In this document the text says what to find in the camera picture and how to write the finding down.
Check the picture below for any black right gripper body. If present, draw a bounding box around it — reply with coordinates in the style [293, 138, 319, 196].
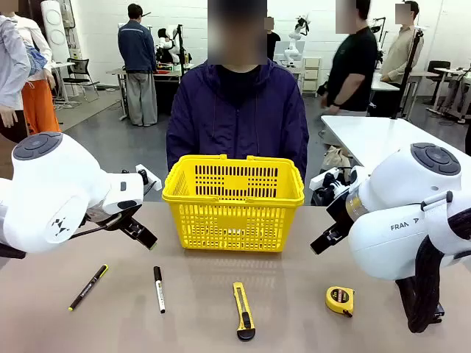
[326, 196, 356, 231]

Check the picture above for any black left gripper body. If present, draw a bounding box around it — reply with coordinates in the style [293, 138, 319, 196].
[86, 204, 144, 230]

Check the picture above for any yellow tape measure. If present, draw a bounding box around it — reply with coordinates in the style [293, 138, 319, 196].
[325, 285, 356, 318]

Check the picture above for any black pen with yellow cap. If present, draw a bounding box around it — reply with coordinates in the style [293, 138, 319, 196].
[68, 263, 110, 312]

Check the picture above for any yellow plastic shopping basket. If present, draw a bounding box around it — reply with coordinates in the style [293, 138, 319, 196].
[161, 154, 305, 254]

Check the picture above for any person in purple jacket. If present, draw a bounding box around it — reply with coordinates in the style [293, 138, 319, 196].
[166, 0, 309, 181]

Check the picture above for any person in orange trousers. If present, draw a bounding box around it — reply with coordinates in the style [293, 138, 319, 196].
[14, 10, 63, 135]

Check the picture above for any distant person in black shirt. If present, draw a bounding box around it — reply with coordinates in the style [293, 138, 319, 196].
[265, 16, 283, 62]

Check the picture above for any person in striped shirt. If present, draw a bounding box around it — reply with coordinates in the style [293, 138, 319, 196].
[0, 10, 32, 144]

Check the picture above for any brown paper bag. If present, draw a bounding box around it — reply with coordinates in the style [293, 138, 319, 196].
[322, 145, 355, 171]

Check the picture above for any white marker with black cap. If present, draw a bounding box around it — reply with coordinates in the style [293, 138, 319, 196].
[152, 265, 166, 315]

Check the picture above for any white side table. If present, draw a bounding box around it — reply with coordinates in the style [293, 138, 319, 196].
[320, 114, 469, 171]

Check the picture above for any yellow utility knife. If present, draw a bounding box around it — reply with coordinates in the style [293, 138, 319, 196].
[232, 281, 256, 341]

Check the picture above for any white drawer cabinet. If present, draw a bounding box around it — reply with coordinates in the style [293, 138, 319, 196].
[301, 57, 322, 93]

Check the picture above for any grey desk with metal legs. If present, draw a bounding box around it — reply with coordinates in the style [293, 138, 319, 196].
[105, 62, 196, 122]

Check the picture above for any man in black t-shirt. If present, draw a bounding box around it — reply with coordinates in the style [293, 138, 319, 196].
[319, 0, 380, 115]

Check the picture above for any black chair with metal legs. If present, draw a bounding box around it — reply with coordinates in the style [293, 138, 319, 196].
[61, 57, 101, 103]

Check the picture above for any black tripod pole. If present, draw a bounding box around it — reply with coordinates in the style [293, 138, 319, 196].
[389, 27, 425, 121]

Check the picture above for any man in blue jacket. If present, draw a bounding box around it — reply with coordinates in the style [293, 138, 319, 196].
[117, 3, 159, 128]

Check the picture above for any man in beige shirt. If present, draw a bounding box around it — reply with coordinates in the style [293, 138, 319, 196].
[380, 0, 425, 86]

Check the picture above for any black office chair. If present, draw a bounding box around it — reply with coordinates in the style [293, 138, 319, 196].
[425, 60, 453, 107]

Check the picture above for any white desk with grey legs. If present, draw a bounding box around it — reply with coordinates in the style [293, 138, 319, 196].
[428, 67, 471, 124]

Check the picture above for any white standing air conditioner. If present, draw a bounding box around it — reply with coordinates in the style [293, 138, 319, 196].
[39, 0, 70, 64]

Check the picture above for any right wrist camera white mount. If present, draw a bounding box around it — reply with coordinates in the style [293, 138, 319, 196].
[310, 167, 350, 202]

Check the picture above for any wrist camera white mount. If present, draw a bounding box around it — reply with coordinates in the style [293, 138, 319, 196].
[310, 167, 350, 202]
[135, 164, 163, 192]

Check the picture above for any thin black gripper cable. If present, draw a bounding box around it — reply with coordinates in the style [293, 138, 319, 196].
[69, 215, 123, 240]

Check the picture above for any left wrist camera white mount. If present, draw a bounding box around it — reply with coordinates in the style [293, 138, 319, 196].
[135, 164, 163, 192]

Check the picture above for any black sleeved cable bundle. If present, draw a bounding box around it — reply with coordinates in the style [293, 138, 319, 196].
[395, 209, 471, 334]

